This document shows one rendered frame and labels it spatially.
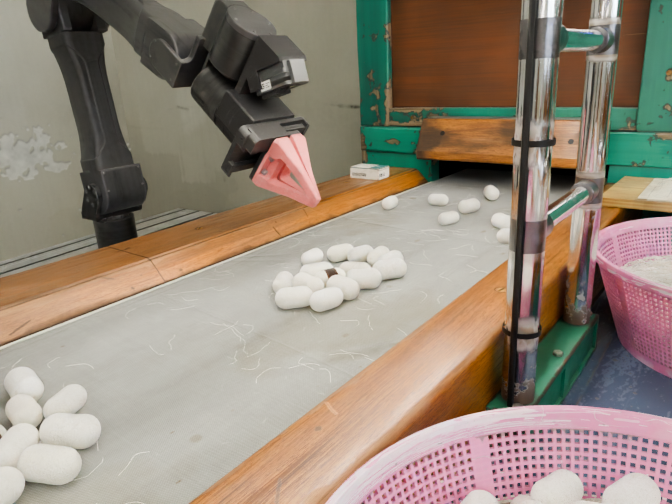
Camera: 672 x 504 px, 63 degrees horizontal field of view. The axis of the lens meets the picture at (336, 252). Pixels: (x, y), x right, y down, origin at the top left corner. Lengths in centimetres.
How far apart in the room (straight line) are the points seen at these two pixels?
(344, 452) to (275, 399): 10
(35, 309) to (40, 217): 214
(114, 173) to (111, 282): 31
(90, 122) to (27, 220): 181
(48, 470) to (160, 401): 9
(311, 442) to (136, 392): 16
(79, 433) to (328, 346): 19
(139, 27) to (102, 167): 23
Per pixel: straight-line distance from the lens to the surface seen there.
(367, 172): 95
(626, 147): 92
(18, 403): 41
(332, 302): 49
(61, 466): 35
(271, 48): 59
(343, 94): 203
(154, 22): 72
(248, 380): 41
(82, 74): 89
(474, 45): 100
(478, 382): 40
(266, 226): 72
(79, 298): 58
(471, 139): 94
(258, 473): 29
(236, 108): 62
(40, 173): 269
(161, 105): 270
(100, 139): 88
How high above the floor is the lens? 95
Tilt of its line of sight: 19 degrees down
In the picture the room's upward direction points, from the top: 3 degrees counter-clockwise
